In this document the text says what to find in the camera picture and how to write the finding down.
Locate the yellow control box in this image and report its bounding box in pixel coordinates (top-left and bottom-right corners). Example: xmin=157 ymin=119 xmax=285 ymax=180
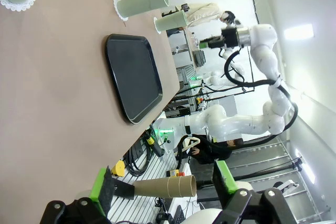
xmin=111 ymin=160 xmax=125 ymax=177

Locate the person in beige jacket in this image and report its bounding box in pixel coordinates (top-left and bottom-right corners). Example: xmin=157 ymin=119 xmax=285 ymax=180
xmin=181 ymin=3 xmax=237 ymax=28

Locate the seated person in black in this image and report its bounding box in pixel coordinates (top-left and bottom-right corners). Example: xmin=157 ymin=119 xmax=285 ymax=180
xmin=188 ymin=134 xmax=244 ymax=165

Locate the red emergency stop button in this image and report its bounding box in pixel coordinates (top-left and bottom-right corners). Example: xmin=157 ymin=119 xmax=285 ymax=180
xmin=167 ymin=169 xmax=186 ymax=178

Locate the black keyboard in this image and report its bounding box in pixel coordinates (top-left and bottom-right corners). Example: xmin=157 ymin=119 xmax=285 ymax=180
xmin=172 ymin=205 xmax=185 ymax=223

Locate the black tube mount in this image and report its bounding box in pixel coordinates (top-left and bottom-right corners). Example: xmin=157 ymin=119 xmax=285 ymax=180
xmin=112 ymin=178 xmax=135 ymax=200

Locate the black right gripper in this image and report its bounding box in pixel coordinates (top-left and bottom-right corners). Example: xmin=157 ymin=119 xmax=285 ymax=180
xmin=198 ymin=27 xmax=240 ymax=49

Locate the white scalloped paper coaster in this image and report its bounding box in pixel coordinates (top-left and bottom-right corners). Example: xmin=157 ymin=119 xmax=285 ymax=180
xmin=0 ymin=0 xmax=37 ymax=12
xmin=113 ymin=0 xmax=129 ymax=22

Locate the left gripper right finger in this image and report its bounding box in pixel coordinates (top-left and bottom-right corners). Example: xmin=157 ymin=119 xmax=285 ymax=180
xmin=212 ymin=159 xmax=297 ymax=224

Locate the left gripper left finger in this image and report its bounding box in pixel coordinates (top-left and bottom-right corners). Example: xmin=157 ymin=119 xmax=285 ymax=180
xmin=39 ymin=165 xmax=116 ymax=224

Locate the black cable bundle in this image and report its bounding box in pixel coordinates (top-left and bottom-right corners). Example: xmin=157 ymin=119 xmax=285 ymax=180
xmin=122 ymin=129 xmax=154 ymax=177

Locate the black cable sleeve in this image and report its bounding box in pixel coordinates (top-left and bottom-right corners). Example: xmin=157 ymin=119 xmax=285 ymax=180
xmin=224 ymin=48 xmax=299 ymax=146

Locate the black plastic serving tray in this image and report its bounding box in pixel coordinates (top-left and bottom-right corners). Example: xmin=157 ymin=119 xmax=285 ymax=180
xmin=106 ymin=34 xmax=163 ymax=125

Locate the brown cardboard tube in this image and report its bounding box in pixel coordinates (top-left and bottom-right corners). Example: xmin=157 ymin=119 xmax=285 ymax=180
xmin=133 ymin=174 xmax=197 ymax=199

